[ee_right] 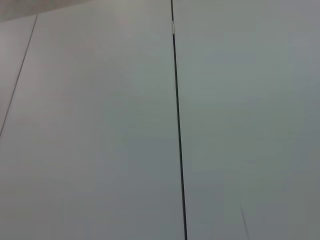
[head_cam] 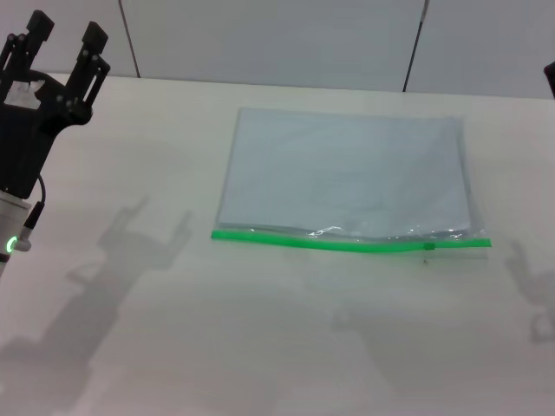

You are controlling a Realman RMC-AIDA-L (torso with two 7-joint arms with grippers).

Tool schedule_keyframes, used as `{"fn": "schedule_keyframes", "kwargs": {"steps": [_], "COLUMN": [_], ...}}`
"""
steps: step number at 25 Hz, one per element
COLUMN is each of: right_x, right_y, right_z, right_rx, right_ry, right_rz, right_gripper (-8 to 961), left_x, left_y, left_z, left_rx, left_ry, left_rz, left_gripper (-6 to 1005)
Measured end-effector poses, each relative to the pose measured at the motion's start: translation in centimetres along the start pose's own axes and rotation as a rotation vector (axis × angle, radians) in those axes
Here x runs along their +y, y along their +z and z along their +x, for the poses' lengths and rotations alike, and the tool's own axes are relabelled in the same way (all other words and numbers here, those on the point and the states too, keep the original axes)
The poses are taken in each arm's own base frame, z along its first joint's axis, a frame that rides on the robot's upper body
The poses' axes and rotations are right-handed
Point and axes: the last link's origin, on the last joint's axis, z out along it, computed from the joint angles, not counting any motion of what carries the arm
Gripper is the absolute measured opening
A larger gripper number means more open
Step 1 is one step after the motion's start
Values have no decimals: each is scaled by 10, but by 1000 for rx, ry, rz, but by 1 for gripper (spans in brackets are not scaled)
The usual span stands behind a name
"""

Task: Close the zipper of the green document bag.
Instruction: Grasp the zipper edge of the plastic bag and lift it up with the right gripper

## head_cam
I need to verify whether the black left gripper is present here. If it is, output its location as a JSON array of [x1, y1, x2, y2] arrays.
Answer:
[[0, 10, 112, 200]]

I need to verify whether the clear document bag green zipper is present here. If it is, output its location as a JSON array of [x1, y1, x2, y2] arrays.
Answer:
[[211, 107, 494, 262]]

